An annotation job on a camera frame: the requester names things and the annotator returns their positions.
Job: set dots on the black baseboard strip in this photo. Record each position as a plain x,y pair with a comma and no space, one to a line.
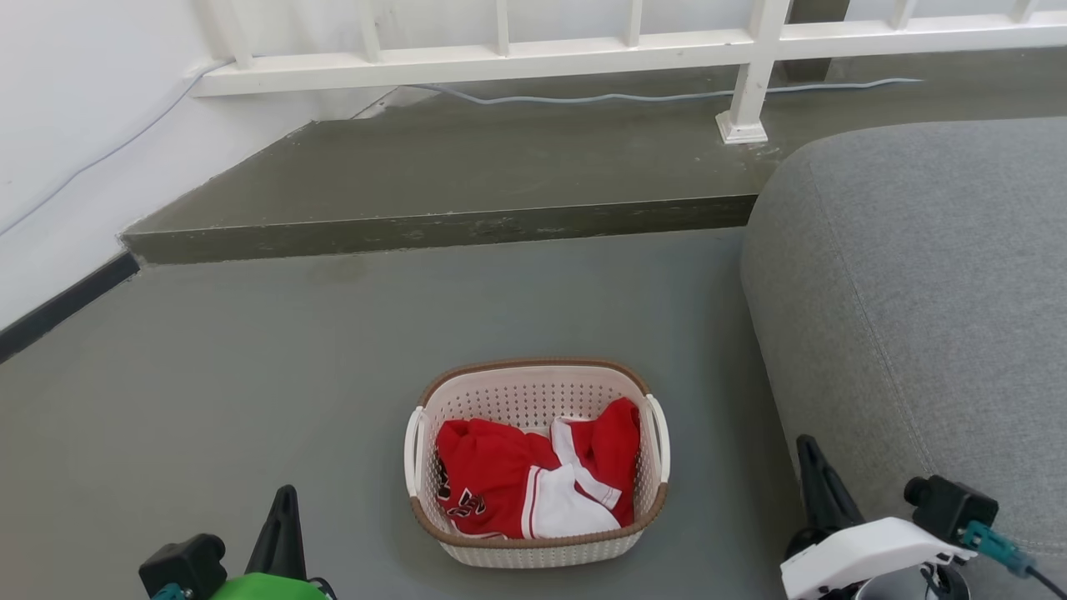
67,304

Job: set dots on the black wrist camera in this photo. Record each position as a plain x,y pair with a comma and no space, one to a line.
950,507
179,567

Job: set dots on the cream perforated laundry basket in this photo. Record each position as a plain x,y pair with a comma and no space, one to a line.
525,392

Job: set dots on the red white basketball jersey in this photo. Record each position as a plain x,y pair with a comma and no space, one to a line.
492,462

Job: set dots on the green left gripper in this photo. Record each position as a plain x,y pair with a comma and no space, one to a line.
267,587

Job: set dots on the teal camera connector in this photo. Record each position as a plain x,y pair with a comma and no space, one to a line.
169,592
992,546

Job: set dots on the grey fabric sofa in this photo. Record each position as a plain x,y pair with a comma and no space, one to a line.
917,267

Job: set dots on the raised concrete step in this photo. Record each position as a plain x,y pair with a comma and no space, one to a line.
500,167

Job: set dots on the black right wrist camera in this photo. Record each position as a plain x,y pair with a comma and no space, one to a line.
950,507

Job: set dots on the teal right camera connector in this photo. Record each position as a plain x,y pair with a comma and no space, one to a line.
992,546

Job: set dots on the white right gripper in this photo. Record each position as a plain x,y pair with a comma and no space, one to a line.
875,546

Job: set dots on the teal left camera connector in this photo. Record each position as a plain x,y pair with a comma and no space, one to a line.
169,592

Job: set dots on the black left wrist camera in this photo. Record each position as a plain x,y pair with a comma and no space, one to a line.
179,567

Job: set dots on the white railing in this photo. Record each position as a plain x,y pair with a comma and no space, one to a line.
500,57

